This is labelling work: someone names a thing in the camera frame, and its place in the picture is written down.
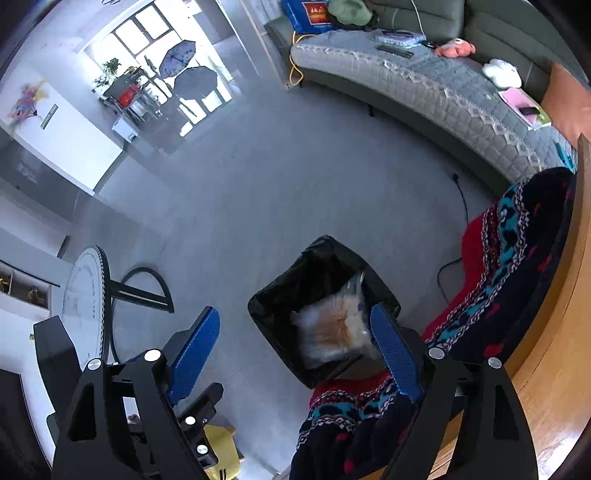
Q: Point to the blue umbrella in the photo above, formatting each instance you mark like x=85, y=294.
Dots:
x=178, y=57

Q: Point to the black lined waste bin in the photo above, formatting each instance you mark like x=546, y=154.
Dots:
x=281, y=295

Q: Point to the metal rack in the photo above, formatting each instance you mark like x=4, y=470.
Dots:
x=134, y=97

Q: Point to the colourful wall picture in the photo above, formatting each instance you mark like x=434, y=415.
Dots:
x=27, y=101

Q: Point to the white plush toy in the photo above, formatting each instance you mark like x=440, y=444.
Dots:
x=503, y=73

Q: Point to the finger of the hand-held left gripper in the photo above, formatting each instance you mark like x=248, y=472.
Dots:
x=201, y=408

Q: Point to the pink book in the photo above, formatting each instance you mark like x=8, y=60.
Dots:
x=519, y=99

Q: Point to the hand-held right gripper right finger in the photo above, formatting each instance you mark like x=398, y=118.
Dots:
x=395, y=355

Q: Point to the clear plastic packet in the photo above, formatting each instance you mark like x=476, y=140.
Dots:
x=398, y=38

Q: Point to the large orange cushion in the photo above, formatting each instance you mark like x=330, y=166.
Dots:
x=568, y=106

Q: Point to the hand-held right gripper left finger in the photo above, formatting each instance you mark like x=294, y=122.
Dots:
x=196, y=350

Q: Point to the white wall shelf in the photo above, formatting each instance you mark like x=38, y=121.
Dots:
x=23, y=288

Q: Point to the blue shopping bag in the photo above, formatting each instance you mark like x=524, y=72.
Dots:
x=309, y=16

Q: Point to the white floor box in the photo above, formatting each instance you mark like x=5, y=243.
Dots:
x=124, y=129

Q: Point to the grey quilted sofa cover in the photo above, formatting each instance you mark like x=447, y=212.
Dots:
x=415, y=83

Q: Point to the black phone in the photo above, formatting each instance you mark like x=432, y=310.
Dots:
x=529, y=111

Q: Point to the green hat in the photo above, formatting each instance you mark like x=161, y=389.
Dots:
x=348, y=11

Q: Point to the grey umbrella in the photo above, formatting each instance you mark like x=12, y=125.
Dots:
x=196, y=83

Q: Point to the clear plastic food bag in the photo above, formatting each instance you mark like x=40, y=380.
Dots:
x=330, y=327

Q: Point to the yellow stool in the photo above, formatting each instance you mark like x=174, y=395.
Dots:
x=224, y=450

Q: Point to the grey green sofa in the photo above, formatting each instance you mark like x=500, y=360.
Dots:
x=498, y=27

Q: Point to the potted plant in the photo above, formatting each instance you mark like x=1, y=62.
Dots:
x=107, y=71

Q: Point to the black remote control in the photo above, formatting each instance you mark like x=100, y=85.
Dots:
x=395, y=50

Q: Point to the pink plush toy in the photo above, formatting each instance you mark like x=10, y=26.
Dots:
x=455, y=48

